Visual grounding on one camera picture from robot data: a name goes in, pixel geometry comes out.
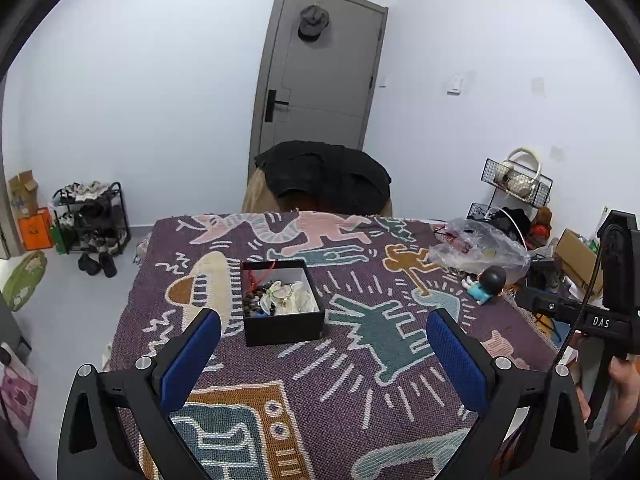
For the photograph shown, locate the red cord bracelet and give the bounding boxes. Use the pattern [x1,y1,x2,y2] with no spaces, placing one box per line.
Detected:
[244,261,282,287]

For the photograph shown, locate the blue doll figure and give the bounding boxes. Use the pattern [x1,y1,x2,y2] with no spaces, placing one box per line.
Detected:
[462,266,507,306]

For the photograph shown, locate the group of shoes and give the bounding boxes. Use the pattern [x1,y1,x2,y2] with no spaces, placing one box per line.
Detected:
[55,181,128,253]

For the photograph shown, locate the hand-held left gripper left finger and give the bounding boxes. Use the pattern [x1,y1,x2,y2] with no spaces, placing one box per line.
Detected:
[57,307,222,480]

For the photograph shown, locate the grey door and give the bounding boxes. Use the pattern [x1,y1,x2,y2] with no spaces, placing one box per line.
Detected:
[247,0,390,183]

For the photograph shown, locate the tan chair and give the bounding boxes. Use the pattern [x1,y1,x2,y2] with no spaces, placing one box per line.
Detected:
[241,167,394,216]

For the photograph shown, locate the black bag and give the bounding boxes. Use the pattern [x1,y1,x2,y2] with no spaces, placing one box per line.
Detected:
[492,207,532,237]

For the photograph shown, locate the black cloth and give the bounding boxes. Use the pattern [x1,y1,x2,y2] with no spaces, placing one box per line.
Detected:
[254,141,392,211]

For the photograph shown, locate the black jewelry box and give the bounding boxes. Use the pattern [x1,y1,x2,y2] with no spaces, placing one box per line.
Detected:
[240,259,327,347]

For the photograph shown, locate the orange box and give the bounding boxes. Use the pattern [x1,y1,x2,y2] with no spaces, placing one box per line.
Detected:
[19,207,54,251]

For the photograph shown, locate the person's right hand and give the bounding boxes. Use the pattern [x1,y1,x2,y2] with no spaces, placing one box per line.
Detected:
[575,355,640,426]

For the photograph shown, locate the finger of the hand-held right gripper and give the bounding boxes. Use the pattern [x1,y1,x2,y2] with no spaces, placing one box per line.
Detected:
[515,287,583,325]

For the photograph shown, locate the dark and green bead bracelet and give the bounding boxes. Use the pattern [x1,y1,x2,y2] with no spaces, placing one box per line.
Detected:
[242,282,266,318]

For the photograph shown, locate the person's right forearm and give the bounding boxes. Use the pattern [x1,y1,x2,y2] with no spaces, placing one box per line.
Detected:
[592,407,640,480]

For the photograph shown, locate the clear plastic bag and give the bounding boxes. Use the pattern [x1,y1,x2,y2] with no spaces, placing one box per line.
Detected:
[430,217,531,277]

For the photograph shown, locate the black wire rack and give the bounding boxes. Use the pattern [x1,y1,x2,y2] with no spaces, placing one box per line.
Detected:
[467,157,554,222]

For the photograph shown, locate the pink printed bag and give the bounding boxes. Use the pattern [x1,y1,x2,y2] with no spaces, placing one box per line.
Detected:
[0,342,39,437]

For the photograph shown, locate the brown plush toy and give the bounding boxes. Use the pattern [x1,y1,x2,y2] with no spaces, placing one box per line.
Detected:
[530,205,554,239]

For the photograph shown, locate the white handbag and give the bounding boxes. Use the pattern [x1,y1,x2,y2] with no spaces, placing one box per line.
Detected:
[500,146,544,202]

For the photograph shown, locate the black shoe rack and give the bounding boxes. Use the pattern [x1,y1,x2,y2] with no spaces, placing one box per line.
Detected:
[52,181,132,256]

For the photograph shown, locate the grey cap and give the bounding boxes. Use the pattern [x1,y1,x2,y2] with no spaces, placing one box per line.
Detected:
[297,5,331,43]

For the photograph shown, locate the printed purple blanket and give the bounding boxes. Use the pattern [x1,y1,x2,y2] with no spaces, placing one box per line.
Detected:
[107,211,581,480]

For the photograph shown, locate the brown cardboard box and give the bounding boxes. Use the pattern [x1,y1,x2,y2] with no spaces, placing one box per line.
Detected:
[555,228,604,297]

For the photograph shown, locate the black door handle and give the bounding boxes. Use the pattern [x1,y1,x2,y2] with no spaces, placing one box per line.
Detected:
[264,89,291,123]

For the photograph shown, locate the open cardboard box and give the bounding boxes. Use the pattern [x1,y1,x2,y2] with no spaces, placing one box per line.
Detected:
[7,170,40,219]

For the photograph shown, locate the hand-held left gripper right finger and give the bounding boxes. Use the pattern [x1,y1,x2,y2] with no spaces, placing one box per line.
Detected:
[426,307,591,480]

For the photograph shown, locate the white organza pouches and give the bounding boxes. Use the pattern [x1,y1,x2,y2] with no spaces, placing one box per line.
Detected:
[272,280,321,317]

